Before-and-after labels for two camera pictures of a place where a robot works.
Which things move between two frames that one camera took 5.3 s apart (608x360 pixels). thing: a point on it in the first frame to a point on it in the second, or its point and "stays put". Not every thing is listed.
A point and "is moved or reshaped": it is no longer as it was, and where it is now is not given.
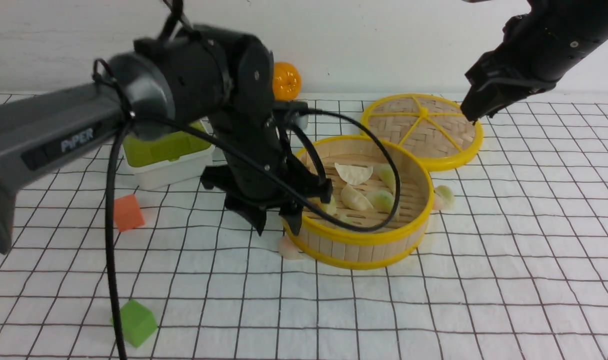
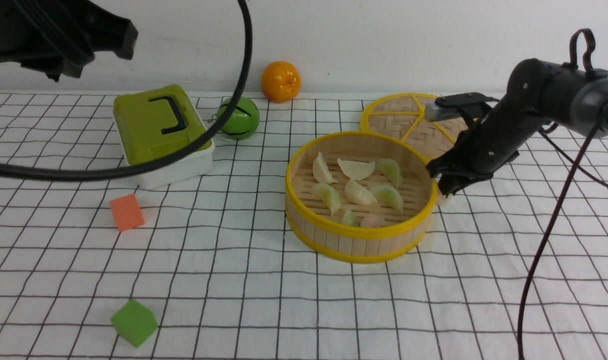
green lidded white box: x=178 y=159 stays put
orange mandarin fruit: x=286 y=82 stays put
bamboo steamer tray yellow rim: x=383 y=193 stays put
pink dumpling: x=288 y=249 is moved or reshaped
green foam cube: x=138 y=322 stays put
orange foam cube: x=127 y=214 stays put
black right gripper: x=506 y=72 to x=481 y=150
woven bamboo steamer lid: x=433 y=127 stays put
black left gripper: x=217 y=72 to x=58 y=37
